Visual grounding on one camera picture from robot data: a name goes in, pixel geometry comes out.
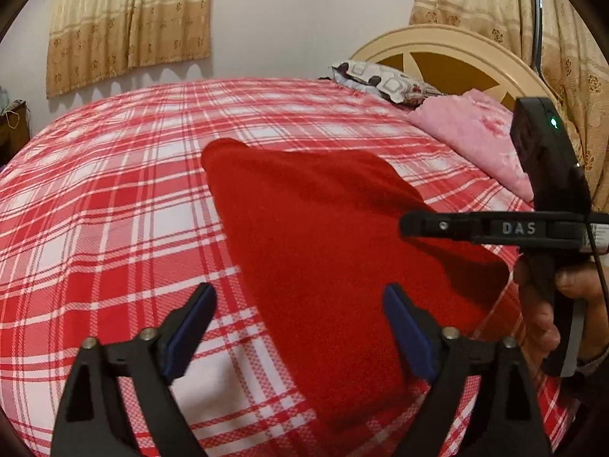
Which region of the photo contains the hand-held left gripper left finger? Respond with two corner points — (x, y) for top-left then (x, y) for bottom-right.
(52, 282), (218, 457)

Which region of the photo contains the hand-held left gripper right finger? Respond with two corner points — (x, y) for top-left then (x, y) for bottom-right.
(383, 283), (553, 457)

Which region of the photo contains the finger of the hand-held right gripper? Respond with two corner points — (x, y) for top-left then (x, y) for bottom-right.
(400, 210), (481, 243)

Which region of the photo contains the red towel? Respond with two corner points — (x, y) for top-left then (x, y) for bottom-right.
(202, 138), (517, 431)

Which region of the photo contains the person's right hand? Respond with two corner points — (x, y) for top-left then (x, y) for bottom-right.
(515, 261), (609, 369)

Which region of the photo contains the pink blanket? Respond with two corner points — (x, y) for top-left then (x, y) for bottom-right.
(407, 88), (536, 203)

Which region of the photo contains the cream wooden headboard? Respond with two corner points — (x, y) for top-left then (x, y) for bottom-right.
(349, 24), (548, 115)

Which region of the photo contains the dark vertical pole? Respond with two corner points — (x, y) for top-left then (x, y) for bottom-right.
(529, 0), (546, 74)

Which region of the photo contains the patterned grey white pillow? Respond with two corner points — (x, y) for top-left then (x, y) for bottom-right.
(330, 59), (443, 105)

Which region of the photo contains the red plaid bed cover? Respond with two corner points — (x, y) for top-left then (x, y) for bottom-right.
(0, 76), (576, 457)

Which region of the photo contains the wooden side table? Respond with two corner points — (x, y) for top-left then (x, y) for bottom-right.
(0, 86), (29, 153)

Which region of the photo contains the short beige floral curtain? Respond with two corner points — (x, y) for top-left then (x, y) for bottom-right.
(46, 0), (212, 100)

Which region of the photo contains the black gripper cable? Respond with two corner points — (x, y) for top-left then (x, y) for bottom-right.
(587, 221), (609, 305)

